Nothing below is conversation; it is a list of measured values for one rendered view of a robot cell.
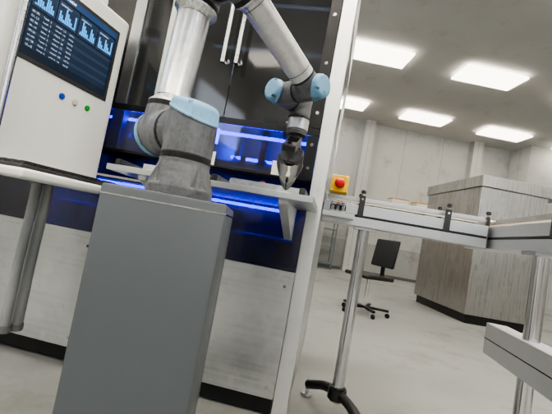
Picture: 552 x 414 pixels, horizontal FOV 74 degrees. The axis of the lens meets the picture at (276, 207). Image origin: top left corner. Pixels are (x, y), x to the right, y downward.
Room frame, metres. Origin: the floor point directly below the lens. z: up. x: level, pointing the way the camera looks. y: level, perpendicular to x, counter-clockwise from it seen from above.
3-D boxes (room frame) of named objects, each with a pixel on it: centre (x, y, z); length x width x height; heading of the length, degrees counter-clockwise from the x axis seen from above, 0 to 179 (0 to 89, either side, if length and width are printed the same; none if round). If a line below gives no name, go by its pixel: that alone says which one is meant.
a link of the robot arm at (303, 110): (1.27, -0.02, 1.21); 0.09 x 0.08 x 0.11; 134
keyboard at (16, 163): (1.28, 0.76, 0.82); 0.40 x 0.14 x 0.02; 161
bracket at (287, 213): (1.34, -0.05, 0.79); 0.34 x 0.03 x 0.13; 171
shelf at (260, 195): (1.39, 0.20, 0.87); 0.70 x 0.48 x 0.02; 81
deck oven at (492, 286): (5.73, -3.29, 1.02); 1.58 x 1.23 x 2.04; 3
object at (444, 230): (1.61, -0.55, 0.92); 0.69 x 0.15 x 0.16; 81
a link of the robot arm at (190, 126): (0.85, 0.23, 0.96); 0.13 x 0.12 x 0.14; 44
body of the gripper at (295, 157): (1.28, -0.02, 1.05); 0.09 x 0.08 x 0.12; 171
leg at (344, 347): (1.63, -0.41, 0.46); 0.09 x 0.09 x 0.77; 81
